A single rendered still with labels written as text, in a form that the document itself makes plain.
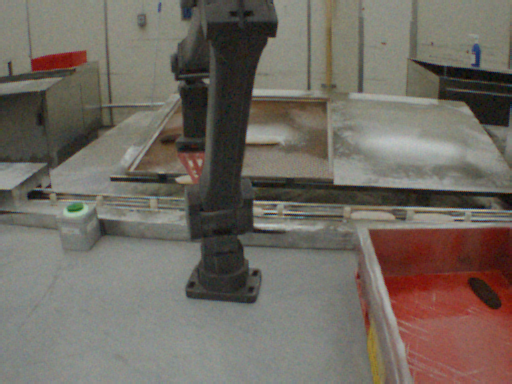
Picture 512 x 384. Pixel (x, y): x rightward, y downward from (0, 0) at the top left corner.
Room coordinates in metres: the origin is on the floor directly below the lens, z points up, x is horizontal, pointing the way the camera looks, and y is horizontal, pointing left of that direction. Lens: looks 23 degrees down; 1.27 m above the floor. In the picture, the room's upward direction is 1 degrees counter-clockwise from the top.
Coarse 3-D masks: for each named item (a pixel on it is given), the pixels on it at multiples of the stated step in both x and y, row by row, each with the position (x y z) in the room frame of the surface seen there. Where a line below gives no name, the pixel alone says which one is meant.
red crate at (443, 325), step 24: (360, 288) 0.61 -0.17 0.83; (408, 288) 0.61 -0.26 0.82; (432, 288) 0.60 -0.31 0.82; (456, 288) 0.59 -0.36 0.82; (504, 288) 0.58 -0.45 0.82; (408, 312) 0.54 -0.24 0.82; (432, 312) 0.53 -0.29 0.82; (456, 312) 0.53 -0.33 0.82; (480, 312) 0.52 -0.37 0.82; (504, 312) 0.51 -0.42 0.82; (408, 336) 0.48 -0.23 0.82; (432, 336) 0.48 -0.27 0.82; (456, 336) 0.47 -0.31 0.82; (480, 336) 0.46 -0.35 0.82; (504, 336) 0.45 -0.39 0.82; (408, 360) 0.43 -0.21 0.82; (432, 360) 0.42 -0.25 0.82; (456, 360) 0.42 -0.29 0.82; (480, 360) 0.41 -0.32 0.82; (504, 360) 0.40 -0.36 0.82
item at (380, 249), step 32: (384, 224) 0.66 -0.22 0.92; (416, 224) 0.66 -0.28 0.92; (448, 224) 0.65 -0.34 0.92; (480, 224) 0.65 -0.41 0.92; (384, 256) 0.65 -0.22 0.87; (416, 256) 0.64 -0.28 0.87; (448, 256) 0.64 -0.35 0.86; (480, 256) 0.64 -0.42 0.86; (384, 288) 0.48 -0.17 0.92; (384, 320) 0.41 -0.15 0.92; (384, 352) 0.37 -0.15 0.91
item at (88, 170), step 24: (144, 120) 1.85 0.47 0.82; (96, 144) 1.52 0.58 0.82; (120, 144) 1.50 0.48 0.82; (504, 144) 1.50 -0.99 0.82; (72, 168) 1.27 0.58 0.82; (96, 168) 1.26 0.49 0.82; (96, 192) 1.07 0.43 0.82; (120, 192) 1.06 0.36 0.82; (144, 192) 1.06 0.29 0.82; (168, 192) 1.06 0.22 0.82; (264, 192) 1.05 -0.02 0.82; (288, 192) 1.05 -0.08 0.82; (312, 192) 1.05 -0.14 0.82; (336, 192) 1.04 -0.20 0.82; (360, 192) 1.04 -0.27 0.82; (312, 216) 0.91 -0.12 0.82
